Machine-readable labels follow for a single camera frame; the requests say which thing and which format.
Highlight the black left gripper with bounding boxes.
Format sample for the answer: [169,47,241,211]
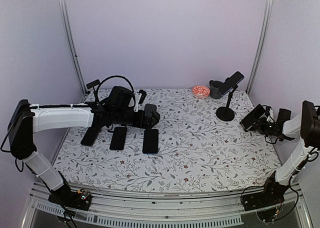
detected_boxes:
[113,108,160,129]

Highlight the black round-base phone stand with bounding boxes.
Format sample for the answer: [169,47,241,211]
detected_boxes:
[86,79,107,107]

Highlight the black tall phone stand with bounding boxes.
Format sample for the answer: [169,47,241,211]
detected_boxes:
[215,85,238,122]

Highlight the black phone with pink edge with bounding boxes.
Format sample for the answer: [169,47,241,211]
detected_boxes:
[80,126,102,147]

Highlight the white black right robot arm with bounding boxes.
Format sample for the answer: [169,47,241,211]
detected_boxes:
[240,100,320,211]

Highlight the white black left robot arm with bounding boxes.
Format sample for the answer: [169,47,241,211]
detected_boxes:
[5,86,161,211]

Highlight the dark grey cup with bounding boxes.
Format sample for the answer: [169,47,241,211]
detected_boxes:
[209,80,223,99]

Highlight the floral patterned table mat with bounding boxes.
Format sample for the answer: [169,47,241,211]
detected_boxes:
[54,89,281,193]

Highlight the red white patterned bowl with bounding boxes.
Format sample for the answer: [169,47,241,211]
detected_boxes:
[191,85,210,99]

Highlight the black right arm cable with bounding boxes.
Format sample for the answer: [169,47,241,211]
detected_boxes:
[263,105,283,145]

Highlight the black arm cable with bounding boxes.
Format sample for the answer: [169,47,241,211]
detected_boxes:
[263,105,283,145]
[95,75,137,106]

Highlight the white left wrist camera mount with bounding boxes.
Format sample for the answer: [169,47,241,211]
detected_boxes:
[133,92,142,112]

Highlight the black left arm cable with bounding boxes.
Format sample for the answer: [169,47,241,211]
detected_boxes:
[95,75,137,106]

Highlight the aluminium front rail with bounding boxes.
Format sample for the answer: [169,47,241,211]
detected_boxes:
[21,182,315,228]

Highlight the right aluminium frame post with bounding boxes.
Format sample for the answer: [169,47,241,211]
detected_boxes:
[246,0,274,95]

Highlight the aluminium frame post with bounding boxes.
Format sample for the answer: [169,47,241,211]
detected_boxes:
[246,0,274,95]
[58,0,88,95]

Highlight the left aluminium frame post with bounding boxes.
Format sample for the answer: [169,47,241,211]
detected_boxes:
[58,0,88,95]

